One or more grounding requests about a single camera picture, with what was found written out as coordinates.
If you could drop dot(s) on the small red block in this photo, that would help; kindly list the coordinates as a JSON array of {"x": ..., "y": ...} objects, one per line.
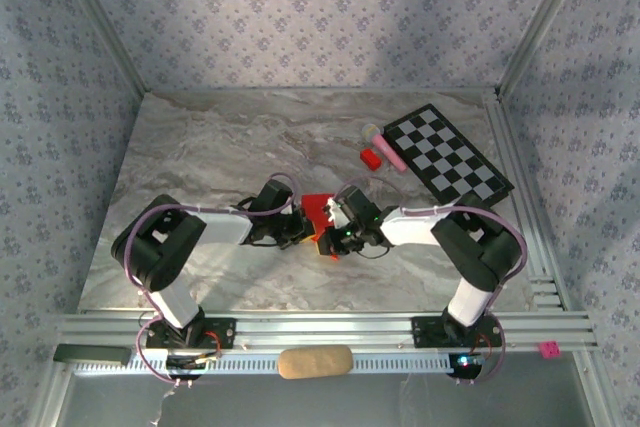
[{"x": 371, "y": 158}]

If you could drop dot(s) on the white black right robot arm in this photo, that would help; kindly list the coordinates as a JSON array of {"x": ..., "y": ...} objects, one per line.
[{"x": 410, "y": 224}]

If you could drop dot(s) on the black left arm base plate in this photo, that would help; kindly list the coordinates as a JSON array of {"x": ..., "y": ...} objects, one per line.
[{"x": 225, "y": 332}]

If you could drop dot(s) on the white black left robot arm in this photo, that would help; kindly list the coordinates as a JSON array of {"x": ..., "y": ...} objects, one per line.
[{"x": 220, "y": 227}]

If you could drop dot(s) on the pink dice cube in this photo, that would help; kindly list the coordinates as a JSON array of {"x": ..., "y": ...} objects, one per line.
[{"x": 549, "y": 349}]

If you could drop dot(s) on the long aluminium mounting rail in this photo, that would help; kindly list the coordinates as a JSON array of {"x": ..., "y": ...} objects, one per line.
[{"x": 325, "y": 327}]

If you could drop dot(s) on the black flat bar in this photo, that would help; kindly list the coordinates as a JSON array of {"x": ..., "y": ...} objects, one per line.
[{"x": 90, "y": 354}]

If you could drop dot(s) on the tan oval pad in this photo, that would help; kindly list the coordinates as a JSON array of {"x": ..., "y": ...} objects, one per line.
[{"x": 315, "y": 362}]

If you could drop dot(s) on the aluminium side rail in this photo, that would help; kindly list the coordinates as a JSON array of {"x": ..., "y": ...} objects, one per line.
[{"x": 512, "y": 162}]

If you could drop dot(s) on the pink toy microphone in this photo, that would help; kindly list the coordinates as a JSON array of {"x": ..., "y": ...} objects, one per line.
[{"x": 385, "y": 147}]

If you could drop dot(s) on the black grey chessboard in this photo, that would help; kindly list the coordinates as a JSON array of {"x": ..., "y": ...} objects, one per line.
[{"x": 440, "y": 147}]

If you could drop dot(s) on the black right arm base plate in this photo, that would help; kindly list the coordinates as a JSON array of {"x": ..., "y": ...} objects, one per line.
[{"x": 425, "y": 332}]

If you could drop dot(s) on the aluminium frame post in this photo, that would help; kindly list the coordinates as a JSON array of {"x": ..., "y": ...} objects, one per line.
[
  {"x": 106, "y": 22},
  {"x": 597, "y": 392},
  {"x": 50, "y": 397},
  {"x": 540, "y": 22}
]

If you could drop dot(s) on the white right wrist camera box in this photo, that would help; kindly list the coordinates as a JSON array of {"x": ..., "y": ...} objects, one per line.
[{"x": 336, "y": 214}]

